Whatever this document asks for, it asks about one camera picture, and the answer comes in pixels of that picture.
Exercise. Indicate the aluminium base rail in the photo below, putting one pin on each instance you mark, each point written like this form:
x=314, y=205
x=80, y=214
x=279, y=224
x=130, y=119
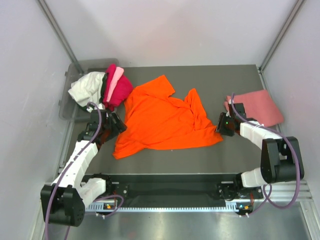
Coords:
x=284, y=192

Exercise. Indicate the right aluminium frame post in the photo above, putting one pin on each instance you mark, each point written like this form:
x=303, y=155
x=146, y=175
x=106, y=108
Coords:
x=298, y=5

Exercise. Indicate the orange t shirt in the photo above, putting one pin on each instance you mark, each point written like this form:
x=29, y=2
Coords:
x=158, y=121

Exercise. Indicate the white t shirt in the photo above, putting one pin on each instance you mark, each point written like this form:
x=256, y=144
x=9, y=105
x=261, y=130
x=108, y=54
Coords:
x=74, y=91

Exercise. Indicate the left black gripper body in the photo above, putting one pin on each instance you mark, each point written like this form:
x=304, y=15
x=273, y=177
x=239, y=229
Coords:
x=110, y=127

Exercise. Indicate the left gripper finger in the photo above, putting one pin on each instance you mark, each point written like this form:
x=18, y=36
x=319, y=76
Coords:
x=114, y=133
x=118, y=122

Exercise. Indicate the aluminium frame post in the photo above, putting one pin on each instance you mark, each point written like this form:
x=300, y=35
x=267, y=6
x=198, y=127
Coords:
x=59, y=33
x=298, y=5

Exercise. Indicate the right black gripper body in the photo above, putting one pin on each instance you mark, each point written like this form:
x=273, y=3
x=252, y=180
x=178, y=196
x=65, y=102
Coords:
x=227, y=126

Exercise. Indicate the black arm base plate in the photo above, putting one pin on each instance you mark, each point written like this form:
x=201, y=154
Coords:
x=179, y=190

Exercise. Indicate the magenta t shirt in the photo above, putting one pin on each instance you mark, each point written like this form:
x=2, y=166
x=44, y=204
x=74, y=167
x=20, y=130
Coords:
x=122, y=90

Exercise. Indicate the dark green t shirt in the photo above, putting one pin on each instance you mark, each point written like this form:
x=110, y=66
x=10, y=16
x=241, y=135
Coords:
x=92, y=89

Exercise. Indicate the light pink t shirt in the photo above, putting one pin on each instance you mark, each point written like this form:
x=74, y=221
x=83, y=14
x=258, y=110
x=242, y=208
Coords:
x=114, y=81

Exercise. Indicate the grey plastic bin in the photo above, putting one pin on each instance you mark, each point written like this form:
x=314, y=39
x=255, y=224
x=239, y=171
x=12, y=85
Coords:
x=68, y=108

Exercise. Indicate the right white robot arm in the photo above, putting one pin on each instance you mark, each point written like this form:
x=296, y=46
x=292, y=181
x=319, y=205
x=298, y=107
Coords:
x=280, y=160

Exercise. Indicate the left aluminium frame post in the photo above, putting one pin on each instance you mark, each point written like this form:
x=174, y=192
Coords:
x=59, y=33

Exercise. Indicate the folded pink t shirt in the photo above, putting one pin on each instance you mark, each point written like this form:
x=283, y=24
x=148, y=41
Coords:
x=259, y=105

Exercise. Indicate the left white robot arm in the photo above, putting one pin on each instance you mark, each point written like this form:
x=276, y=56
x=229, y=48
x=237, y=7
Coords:
x=65, y=200

